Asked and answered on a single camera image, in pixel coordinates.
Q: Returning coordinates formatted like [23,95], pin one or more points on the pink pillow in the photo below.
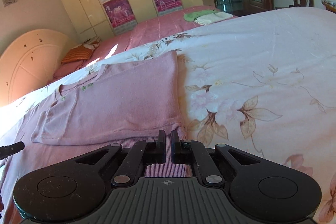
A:
[68,69]

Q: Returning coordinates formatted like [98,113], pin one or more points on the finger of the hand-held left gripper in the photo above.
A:
[13,148]

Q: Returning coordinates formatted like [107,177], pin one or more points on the cream round headboard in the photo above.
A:
[29,61]

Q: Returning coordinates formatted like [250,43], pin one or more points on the folded white cloth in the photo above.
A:
[212,18]

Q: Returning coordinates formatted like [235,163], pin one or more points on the pink knit shirt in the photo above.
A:
[118,98]

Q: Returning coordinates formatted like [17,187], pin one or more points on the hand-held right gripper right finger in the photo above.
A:
[175,146]

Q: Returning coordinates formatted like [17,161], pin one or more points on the floral patterned pillow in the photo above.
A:
[92,44]

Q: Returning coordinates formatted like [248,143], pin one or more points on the orange striped pillow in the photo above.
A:
[77,54]

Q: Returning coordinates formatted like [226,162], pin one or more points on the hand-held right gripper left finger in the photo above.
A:
[160,146]

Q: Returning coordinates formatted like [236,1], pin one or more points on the pink checked bedspread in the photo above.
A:
[157,27]

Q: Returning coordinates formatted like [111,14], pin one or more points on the folded green cloth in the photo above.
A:
[197,15]

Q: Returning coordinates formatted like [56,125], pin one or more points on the wooden side table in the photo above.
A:
[329,5]

